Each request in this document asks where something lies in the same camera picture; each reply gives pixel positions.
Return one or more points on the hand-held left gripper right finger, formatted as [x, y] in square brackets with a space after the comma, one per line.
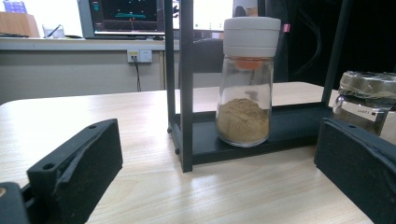
[358, 165]

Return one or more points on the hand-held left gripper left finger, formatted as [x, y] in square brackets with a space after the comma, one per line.
[81, 165]

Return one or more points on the glass spice jar steel lid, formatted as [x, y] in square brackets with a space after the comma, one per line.
[367, 84]

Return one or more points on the white lid spice jar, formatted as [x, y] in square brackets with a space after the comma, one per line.
[244, 124]

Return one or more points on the black metal two-tier rack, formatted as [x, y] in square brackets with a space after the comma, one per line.
[186, 93]

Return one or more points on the black curtain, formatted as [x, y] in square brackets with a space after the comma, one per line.
[370, 37]

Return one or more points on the clear pen cup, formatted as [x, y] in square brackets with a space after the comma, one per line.
[53, 32]

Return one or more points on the cardboard box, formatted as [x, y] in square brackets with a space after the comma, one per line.
[17, 25]

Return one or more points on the pink clip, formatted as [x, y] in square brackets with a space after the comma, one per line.
[286, 27]

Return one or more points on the dark screen monitor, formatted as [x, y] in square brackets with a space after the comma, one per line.
[124, 15]

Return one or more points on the blue small box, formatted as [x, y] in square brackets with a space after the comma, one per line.
[14, 6]

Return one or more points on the white screen monitor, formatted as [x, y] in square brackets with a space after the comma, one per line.
[211, 15]

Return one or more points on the white wall outlet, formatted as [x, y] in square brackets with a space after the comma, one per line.
[140, 56]

